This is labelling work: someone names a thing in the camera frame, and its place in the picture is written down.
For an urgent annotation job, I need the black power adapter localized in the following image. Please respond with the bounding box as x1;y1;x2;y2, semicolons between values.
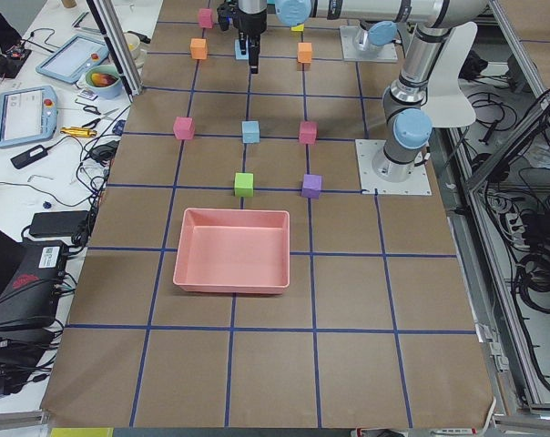
11;145;48;169

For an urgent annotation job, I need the bowl with yellow lemon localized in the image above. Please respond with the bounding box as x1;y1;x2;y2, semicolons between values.
124;32;147;67

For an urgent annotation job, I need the green foam block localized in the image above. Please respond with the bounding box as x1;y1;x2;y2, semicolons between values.
234;172;254;198

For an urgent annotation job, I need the orange foam block front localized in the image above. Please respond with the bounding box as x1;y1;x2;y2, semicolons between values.
297;42;313;65

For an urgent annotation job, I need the white chair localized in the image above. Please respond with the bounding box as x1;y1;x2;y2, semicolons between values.
422;22;477;128

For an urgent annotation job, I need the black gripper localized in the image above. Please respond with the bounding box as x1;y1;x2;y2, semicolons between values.
217;0;267;75

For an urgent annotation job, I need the brass yellow tool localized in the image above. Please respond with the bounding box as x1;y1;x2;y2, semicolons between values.
60;127;97;138

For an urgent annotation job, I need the blue teach pendant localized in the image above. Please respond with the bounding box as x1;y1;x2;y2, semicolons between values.
0;86;57;148
36;35;109;84

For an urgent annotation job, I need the blue bowl with fruit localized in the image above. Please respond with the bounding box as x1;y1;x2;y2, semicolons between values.
76;65;123;99

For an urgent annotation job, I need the pink plastic bin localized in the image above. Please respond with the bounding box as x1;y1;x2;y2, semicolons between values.
173;208;290;294

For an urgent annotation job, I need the orange foam block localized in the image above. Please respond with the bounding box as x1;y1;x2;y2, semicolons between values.
189;38;209;60
297;42;313;65

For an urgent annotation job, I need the light blue foam block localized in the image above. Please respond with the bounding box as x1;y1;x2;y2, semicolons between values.
241;120;260;144
234;39;250;60

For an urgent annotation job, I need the crimson foam block back right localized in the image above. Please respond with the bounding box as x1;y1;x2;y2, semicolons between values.
198;8;214;29

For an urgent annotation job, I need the crimson foam block back left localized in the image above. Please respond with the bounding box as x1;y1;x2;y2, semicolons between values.
173;117;195;140

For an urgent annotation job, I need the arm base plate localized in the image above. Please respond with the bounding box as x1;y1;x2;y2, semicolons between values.
340;25;398;64
355;139;432;196

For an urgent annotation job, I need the aluminium frame post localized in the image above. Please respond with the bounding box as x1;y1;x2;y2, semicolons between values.
87;0;142;97

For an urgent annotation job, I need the purple foam block left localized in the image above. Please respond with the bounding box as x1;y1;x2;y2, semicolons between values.
300;174;323;199

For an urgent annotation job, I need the orange foam block back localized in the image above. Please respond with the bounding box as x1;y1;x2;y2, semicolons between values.
189;38;209;60

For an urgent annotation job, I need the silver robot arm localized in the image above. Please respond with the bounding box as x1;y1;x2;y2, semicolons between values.
274;0;487;183
217;1;397;74

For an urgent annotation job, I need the crimson foam block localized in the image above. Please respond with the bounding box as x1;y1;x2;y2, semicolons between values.
198;8;214;29
173;117;195;140
299;121;318;145

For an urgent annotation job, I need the crimson foam block front left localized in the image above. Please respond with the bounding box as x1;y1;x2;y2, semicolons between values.
299;121;318;145

